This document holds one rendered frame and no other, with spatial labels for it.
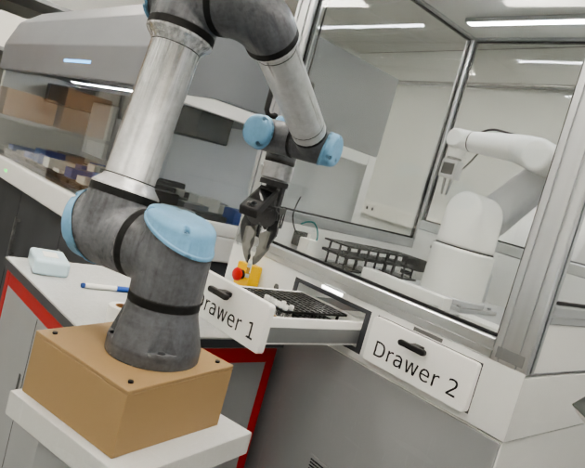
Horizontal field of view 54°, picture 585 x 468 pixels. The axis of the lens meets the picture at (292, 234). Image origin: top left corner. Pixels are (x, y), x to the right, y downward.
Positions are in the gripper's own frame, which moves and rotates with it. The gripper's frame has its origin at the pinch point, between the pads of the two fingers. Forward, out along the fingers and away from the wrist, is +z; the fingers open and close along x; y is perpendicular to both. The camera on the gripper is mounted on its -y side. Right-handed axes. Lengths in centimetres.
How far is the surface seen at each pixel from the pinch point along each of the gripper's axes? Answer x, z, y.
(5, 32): 295, -68, 215
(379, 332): -34.5, 8.5, 5.6
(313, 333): -20.7, 11.8, -3.3
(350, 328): -27.3, 10.2, 7.7
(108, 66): 94, -44, 59
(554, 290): -66, -14, -11
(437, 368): -49, 10, -4
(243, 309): -6.2, 9.0, -14.4
